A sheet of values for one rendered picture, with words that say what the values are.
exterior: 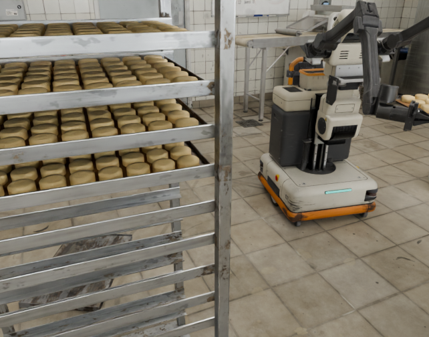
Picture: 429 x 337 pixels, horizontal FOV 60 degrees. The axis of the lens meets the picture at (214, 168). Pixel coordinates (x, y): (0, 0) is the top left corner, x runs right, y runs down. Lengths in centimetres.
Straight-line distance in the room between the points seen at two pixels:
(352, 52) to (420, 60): 320
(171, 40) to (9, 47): 26
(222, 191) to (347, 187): 181
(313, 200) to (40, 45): 204
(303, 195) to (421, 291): 81
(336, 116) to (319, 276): 93
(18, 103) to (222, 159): 39
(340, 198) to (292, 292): 78
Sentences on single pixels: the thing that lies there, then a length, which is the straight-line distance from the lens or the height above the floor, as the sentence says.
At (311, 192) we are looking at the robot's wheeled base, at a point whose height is 26.
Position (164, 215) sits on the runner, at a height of 96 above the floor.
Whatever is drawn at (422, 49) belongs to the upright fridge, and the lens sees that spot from 546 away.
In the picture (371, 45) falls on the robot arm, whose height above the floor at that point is 120.
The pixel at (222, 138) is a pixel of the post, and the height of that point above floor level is 113.
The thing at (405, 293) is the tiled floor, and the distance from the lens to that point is 226.
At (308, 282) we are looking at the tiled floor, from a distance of 215.
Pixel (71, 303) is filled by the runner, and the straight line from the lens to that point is 92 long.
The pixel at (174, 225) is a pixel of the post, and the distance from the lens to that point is 137.
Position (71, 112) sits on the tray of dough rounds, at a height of 115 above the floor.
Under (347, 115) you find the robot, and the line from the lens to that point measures 240.
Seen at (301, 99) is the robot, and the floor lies 77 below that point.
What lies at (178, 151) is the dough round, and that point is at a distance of 89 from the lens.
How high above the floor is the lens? 140
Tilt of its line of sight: 25 degrees down
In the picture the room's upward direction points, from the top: straight up
